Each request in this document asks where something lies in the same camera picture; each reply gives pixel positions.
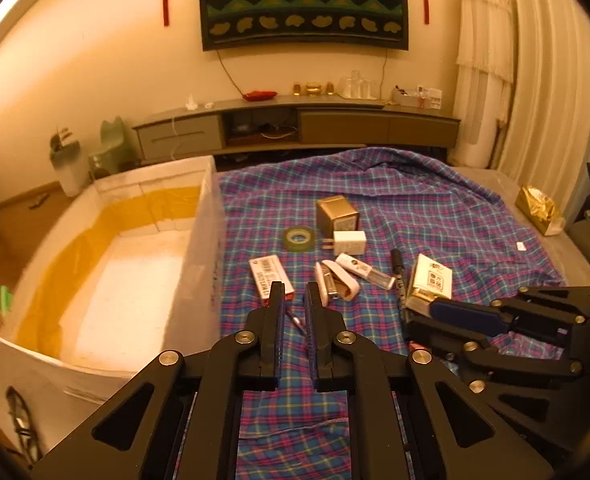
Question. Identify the pale curtain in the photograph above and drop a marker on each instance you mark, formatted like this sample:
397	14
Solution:
555	85

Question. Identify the black marker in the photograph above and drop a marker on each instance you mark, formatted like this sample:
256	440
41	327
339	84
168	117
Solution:
398	270

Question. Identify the yellow white card box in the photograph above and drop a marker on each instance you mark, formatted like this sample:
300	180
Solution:
432	277

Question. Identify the green tape roll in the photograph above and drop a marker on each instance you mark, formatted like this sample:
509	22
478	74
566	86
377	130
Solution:
291	245

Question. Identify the white staples box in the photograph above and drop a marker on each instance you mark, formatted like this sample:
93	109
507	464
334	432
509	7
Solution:
266	274

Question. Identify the wide gold ornament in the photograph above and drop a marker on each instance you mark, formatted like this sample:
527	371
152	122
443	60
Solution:
313	90

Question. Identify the remote control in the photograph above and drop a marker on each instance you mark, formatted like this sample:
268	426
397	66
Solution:
39	202

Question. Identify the gold metal tin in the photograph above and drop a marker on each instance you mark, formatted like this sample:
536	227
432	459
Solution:
336	216

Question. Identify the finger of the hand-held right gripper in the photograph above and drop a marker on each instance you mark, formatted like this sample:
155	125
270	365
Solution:
475	355
465	314

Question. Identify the white plug charger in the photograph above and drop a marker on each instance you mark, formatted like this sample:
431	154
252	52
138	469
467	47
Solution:
350	243

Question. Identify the white clear-ended tube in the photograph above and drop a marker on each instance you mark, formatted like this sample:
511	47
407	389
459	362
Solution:
357	266

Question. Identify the white cardboard box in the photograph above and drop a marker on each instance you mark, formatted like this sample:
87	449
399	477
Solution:
135	285

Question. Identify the green child chair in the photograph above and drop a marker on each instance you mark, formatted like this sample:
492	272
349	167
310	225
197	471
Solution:
112	145

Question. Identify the black metal frame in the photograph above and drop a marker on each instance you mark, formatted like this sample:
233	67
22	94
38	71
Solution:
17	425

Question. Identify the blue plaid shirt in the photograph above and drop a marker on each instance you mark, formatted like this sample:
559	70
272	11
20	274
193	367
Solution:
425	200

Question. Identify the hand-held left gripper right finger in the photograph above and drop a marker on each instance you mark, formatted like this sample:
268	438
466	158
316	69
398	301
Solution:
311	315

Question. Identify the green plastic object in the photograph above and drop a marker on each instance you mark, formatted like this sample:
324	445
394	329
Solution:
6	300

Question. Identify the gold foil bag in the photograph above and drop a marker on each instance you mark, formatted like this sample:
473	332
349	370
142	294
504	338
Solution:
537	210

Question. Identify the white stapler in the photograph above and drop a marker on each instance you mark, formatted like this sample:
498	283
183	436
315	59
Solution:
347	287

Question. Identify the grey television cabinet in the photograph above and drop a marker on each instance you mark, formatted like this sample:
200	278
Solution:
345	127

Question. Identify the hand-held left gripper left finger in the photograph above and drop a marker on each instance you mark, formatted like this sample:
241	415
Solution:
276	310

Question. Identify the television with patterned cover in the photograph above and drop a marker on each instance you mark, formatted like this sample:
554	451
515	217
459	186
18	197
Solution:
302	5

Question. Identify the air conditioner with lace cover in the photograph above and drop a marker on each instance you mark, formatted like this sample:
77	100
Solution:
482	60

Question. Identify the white desktop organizer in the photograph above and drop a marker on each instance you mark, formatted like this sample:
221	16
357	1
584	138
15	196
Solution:
415	98

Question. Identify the red cloth dish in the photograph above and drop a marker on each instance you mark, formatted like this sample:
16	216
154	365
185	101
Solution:
260	95

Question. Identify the clear glass cup set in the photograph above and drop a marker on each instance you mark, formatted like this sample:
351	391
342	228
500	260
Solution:
357	87

